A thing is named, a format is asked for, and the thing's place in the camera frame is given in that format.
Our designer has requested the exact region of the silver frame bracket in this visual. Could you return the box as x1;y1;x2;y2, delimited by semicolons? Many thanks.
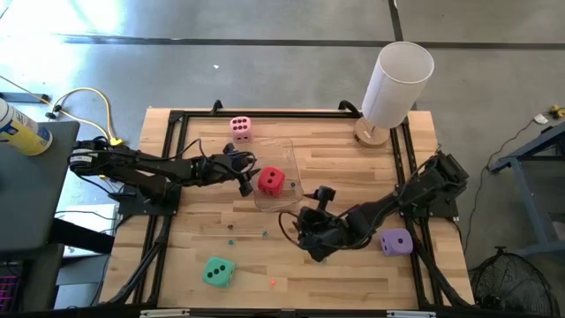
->
139;308;191;318
387;310;437;318

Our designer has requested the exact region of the large green foam die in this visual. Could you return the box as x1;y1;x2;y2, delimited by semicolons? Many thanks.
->
202;255;237;289

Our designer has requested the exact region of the white shade wooden base lamp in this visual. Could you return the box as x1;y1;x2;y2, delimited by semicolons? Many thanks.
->
353;41;435;149

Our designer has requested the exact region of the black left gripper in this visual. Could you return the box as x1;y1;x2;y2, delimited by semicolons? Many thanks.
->
198;143;262;198

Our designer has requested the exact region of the black aluminium table frame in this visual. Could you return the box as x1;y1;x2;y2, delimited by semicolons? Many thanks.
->
99;108;476;318

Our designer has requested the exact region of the white floor box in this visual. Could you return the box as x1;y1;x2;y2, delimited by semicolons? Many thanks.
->
56;203;119;258

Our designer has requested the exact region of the clear plastic bin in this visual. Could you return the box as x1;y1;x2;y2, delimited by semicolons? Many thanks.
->
252;137;305;212

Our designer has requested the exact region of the yellow power cable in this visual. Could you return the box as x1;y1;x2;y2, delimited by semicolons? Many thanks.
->
0;74;124;148

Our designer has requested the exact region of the black keyboard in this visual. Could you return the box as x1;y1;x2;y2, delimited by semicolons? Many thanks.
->
0;274;22;313

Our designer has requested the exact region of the dark desk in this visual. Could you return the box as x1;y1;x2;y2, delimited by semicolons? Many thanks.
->
0;245;65;313

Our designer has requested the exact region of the black floor fan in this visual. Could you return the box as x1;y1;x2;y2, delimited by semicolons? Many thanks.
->
469;246;562;317

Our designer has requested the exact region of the large purple foam die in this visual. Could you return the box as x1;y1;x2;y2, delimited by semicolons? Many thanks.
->
380;228;415;257

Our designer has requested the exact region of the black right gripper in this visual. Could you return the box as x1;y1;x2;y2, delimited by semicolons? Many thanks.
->
298;185;359;262

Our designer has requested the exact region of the large red foam die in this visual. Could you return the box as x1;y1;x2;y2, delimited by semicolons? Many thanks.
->
257;166;286;198

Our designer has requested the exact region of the blue-grey metal table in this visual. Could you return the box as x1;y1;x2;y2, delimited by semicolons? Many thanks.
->
488;121;565;258

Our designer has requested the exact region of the large pink foam die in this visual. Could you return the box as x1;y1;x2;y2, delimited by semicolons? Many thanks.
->
230;116;255;143

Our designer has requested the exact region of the grey desk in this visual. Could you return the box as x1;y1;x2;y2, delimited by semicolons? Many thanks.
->
0;119;81;254

